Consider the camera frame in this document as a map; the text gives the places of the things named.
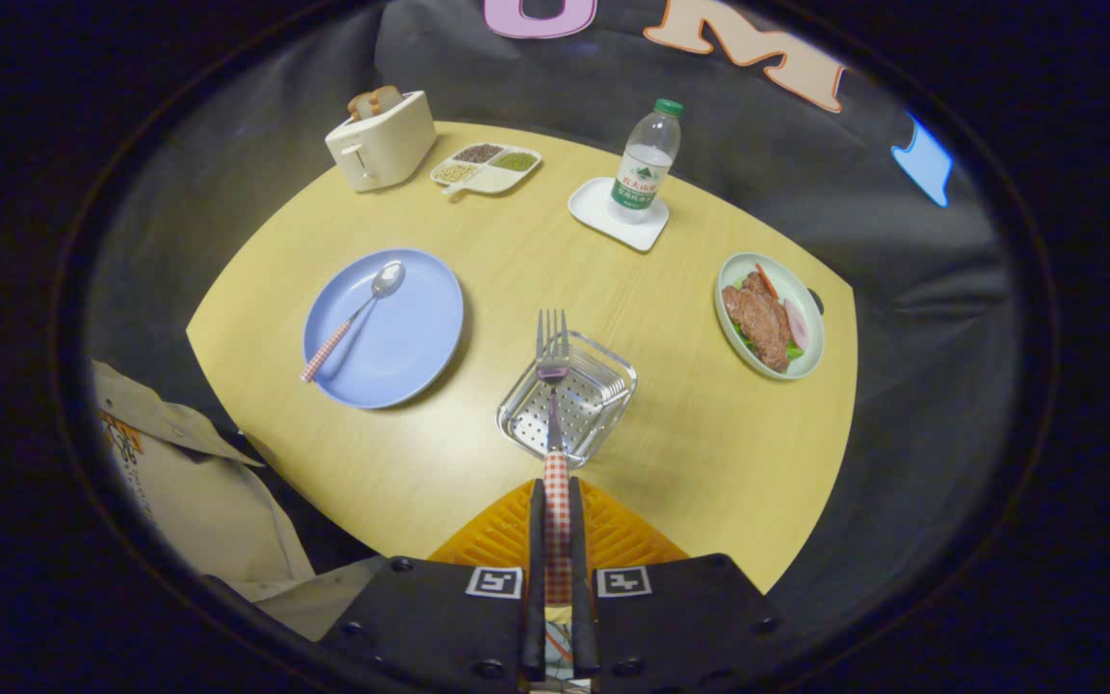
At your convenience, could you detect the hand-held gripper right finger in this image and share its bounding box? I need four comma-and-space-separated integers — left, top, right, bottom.
569, 476, 787, 694

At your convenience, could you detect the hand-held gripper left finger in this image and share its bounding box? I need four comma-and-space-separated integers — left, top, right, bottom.
319, 478, 548, 694

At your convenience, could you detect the fork with red checked handle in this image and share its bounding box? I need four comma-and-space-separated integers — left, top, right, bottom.
535, 308, 575, 606

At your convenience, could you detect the spoon with red checked handle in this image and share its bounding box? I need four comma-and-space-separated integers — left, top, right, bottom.
300, 260, 408, 385

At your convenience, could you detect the blue round plate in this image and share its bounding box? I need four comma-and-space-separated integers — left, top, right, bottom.
302, 249, 465, 410

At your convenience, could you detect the green plate with meat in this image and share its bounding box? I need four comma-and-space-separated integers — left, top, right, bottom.
714, 253, 826, 381

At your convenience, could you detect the person's beige clothing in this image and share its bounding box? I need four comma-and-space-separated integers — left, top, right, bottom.
92, 360, 387, 642

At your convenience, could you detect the white square coaster tray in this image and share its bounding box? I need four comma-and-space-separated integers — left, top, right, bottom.
568, 176, 670, 254

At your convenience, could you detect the white divided dish with beans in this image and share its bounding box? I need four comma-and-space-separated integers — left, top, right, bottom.
430, 143, 542, 198

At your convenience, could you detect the clear plastic water bottle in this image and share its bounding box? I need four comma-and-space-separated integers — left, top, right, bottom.
610, 98, 684, 225

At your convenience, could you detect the cream toaster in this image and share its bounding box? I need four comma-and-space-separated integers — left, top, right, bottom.
325, 90, 438, 193

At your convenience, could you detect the metal wire basket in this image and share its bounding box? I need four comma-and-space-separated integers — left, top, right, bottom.
496, 331, 639, 470

